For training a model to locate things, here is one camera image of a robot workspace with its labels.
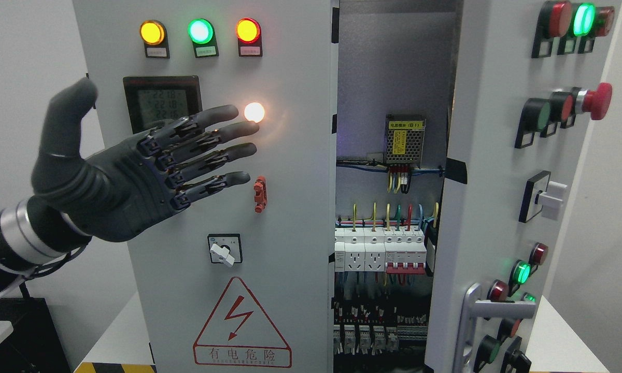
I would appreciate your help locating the grey robotic left hand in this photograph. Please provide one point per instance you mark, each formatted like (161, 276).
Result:
(119, 192)

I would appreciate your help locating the grey cabinet door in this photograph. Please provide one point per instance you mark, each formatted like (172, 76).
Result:
(285, 248)
(512, 116)

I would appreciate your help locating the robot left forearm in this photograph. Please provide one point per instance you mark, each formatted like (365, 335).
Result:
(32, 235)

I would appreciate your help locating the white right door selector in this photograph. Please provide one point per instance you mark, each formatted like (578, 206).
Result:
(542, 196)

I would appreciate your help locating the black digital power meter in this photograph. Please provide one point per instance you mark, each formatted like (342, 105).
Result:
(154, 98)

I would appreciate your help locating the white glowing indicator lamp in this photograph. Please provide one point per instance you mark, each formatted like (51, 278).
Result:
(254, 111)

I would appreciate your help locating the yellow indicator lamp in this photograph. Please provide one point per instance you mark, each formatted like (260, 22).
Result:
(155, 39)

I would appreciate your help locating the black box with antenna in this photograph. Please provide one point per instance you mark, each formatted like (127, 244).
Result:
(33, 345)

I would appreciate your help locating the green indicator lamp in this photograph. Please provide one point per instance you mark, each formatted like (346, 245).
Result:
(203, 37)

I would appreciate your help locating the red electric hazard sticker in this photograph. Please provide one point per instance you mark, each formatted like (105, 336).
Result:
(238, 332)

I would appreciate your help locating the red indicator lamp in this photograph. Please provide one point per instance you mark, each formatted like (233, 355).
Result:
(249, 38)

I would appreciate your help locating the lower relay terminal row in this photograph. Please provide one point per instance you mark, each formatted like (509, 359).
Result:
(371, 329)

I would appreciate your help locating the white socket breaker row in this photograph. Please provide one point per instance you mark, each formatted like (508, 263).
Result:
(392, 252)

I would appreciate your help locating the metal mesh power supply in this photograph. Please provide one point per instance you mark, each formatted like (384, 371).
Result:
(404, 139)

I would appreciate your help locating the grey electrical cabinet body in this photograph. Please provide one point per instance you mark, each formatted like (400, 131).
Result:
(394, 57)

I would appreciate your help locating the red emergency stop button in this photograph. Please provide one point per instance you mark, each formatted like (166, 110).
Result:
(595, 102)

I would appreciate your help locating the white rotary selector switch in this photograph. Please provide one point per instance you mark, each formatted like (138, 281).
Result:
(225, 249)

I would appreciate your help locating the red terminal post block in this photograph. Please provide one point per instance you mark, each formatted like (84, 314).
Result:
(260, 197)

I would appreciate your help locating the silver door handle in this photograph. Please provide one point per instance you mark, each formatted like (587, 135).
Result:
(469, 357)

